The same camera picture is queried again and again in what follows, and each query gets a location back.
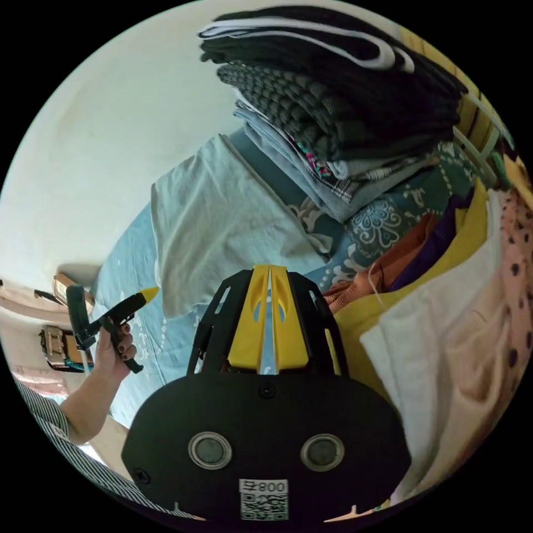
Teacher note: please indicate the pile of folded clothes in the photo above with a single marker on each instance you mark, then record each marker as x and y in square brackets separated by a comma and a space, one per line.
[333, 91]

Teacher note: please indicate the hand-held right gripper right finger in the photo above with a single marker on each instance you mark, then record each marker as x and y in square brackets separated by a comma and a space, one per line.
[287, 333]

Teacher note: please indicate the heap of unfolded clothes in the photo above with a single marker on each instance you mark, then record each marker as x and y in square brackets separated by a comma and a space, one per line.
[449, 333]

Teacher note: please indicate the bed with blue printed sheet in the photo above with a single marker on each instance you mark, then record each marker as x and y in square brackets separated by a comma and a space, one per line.
[129, 270]

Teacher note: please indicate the person's left forearm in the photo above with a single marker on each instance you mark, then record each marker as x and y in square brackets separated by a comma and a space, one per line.
[89, 410]

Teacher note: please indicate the person's left hand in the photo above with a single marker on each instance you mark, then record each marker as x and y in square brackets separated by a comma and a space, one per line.
[112, 358]

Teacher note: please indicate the pale green pillow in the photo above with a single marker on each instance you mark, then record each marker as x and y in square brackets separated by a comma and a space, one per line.
[208, 225]

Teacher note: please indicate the person's body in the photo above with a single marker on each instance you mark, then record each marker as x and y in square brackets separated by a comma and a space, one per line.
[62, 454]

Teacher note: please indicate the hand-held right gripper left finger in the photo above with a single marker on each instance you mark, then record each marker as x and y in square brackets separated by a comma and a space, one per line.
[249, 329]

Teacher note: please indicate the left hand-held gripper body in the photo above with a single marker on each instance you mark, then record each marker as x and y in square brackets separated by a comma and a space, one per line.
[109, 320]

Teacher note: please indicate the wall shelf with items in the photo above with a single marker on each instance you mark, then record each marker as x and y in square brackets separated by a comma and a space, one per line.
[58, 347]

